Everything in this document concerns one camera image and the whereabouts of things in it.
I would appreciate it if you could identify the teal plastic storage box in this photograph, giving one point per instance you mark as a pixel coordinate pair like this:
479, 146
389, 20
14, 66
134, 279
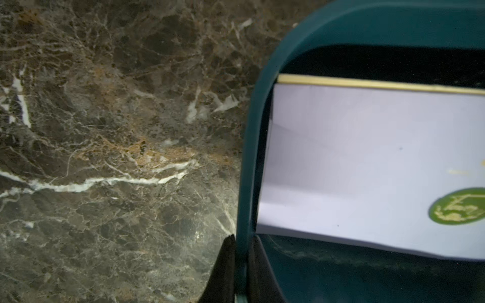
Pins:
422, 42

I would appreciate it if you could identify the cream yellow envelope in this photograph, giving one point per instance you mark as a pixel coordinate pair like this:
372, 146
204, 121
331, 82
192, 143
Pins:
297, 79

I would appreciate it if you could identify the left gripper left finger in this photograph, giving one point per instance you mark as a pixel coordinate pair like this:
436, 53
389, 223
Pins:
220, 285

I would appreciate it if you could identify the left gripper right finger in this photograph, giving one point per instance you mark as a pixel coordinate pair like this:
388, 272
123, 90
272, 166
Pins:
261, 282

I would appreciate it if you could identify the lavender envelope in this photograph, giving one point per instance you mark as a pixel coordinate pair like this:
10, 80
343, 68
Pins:
388, 169

